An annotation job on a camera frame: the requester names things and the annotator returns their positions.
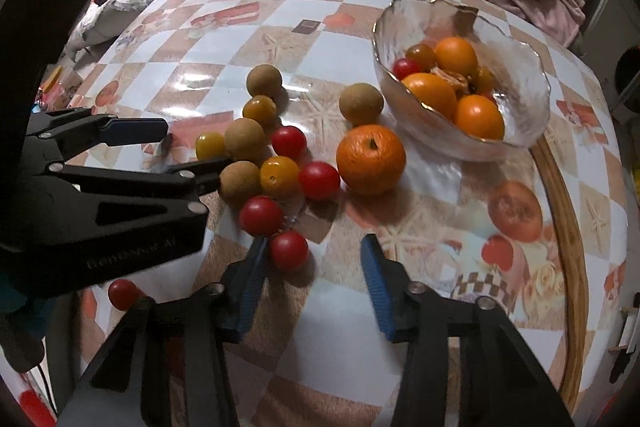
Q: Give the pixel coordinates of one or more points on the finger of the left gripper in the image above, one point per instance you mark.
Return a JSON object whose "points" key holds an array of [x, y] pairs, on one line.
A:
{"points": [[69, 132], [176, 190]]}

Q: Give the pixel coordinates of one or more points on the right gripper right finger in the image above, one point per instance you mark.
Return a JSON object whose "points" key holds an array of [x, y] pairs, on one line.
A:
{"points": [[409, 312]]}

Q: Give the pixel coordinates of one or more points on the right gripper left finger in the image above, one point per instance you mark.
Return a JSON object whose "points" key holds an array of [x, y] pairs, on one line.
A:
{"points": [[219, 313]]}

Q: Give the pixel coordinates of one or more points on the red cherry tomato near orange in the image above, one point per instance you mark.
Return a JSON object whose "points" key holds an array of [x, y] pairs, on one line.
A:
{"points": [[124, 294]]}

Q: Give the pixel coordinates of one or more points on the lone brown longan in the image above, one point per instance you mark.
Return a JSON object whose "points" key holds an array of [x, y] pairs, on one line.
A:
{"points": [[264, 79]]}

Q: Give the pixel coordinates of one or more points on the large orange mandarin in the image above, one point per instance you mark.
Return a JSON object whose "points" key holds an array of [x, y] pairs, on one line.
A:
{"points": [[370, 159]]}

